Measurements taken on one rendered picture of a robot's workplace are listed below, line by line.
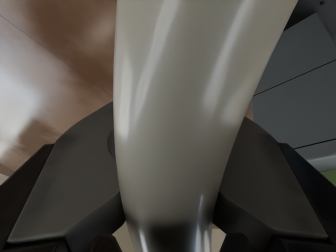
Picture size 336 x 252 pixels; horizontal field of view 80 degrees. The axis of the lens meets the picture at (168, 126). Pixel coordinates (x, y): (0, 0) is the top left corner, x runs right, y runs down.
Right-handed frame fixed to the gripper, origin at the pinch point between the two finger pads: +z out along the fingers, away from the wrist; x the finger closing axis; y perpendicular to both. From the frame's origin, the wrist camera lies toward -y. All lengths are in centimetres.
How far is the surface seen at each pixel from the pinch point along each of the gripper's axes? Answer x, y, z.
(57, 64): -89, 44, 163
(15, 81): -144, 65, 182
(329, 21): 90, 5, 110
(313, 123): 56, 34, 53
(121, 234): -129, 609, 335
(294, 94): 57, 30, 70
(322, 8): 83, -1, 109
